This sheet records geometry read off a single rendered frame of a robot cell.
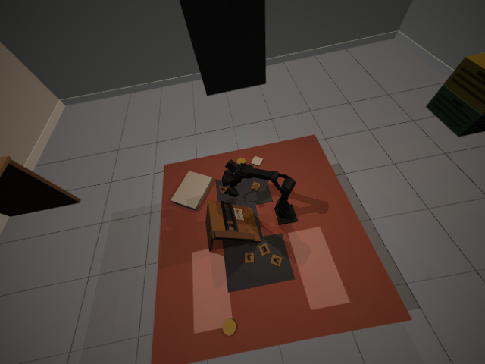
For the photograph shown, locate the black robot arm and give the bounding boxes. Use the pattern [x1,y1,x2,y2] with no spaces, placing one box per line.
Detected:
[222,159,296,220]

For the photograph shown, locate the white paper ticket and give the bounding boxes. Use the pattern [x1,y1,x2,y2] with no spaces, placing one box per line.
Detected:
[233,208,244,220]

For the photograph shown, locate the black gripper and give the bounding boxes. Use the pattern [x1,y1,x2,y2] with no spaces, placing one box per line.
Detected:
[224,170,242,197]

